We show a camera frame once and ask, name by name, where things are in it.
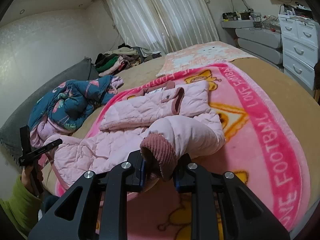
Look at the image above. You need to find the pink quilted jacket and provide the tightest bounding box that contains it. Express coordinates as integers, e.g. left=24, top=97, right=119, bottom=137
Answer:
left=51, top=81, right=226, bottom=187

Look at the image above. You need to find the green sleeve left forearm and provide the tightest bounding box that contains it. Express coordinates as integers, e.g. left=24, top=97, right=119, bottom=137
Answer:
left=1, top=175, right=42, bottom=239

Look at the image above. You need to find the pile of clothes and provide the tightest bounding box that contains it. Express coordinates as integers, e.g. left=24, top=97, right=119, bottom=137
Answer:
left=94, top=43, right=163, bottom=77

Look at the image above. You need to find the person's left hand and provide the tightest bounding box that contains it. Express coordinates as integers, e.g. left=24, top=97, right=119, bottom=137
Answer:
left=21, top=165, right=43, bottom=194

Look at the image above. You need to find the grey pillow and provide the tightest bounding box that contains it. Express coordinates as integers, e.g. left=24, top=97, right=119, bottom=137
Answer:
left=1, top=57, right=98, bottom=165

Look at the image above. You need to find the blue floral quilted jacket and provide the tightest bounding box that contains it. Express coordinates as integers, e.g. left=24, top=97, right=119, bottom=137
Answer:
left=28, top=75, right=124, bottom=148

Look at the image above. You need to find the pink football fleece blanket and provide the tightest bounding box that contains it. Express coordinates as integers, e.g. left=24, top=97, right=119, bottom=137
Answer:
left=53, top=62, right=312, bottom=240

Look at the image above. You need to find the peach kitty blanket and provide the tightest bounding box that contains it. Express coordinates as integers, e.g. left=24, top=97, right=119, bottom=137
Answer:
left=156, top=41, right=254, bottom=77

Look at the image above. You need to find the white sheer curtain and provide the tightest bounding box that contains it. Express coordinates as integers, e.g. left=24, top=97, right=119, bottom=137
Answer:
left=106, top=0, right=219, bottom=54

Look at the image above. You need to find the grey shelf unit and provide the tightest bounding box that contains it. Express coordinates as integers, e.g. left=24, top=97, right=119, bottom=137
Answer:
left=221, top=10, right=284, bottom=71

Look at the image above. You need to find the white drawer dresser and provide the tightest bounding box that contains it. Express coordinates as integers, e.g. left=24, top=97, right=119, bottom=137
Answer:
left=278, top=4, right=319, bottom=94

